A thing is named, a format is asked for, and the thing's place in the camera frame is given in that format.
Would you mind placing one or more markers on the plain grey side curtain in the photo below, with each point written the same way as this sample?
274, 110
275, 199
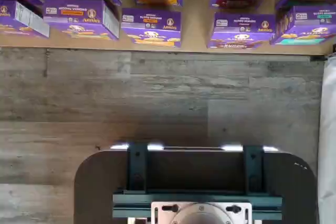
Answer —
328, 129

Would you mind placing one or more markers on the dark aluminium cross rail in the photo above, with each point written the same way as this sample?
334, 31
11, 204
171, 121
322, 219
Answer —
131, 205

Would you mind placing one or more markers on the dark aluminium upright bracket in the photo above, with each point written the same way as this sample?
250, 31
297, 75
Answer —
253, 169
136, 166

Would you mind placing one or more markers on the dark rounded base plate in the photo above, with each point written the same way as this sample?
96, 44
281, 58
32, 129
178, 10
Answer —
94, 182

